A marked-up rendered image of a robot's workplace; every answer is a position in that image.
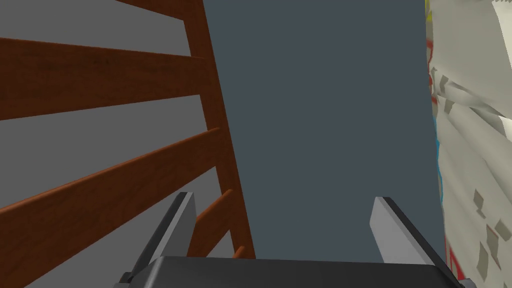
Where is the brown wooden chair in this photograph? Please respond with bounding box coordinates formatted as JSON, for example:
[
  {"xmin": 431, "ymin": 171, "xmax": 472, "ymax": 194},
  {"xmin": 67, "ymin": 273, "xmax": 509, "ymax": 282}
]
[{"xmin": 0, "ymin": 0, "xmax": 257, "ymax": 288}]

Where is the white crumpled bag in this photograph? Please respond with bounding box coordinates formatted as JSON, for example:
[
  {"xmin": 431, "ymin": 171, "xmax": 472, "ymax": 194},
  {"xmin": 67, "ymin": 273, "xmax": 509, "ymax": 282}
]
[{"xmin": 424, "ymin": 0, "xmax": 512, "ymax": 288}]

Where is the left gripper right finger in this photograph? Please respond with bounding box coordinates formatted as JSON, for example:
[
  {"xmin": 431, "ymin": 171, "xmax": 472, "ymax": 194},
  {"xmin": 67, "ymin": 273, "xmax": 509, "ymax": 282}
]
[{"xmin": 369, "ymin": 196, "xmax": 453, "ymax": 275}]

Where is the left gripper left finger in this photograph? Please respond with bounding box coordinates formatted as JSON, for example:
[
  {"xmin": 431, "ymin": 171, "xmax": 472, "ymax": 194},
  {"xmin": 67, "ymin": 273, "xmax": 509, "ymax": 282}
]
[{"xmin": 130, "ymin": 191, "xmax": 198, "ymax": 278}]

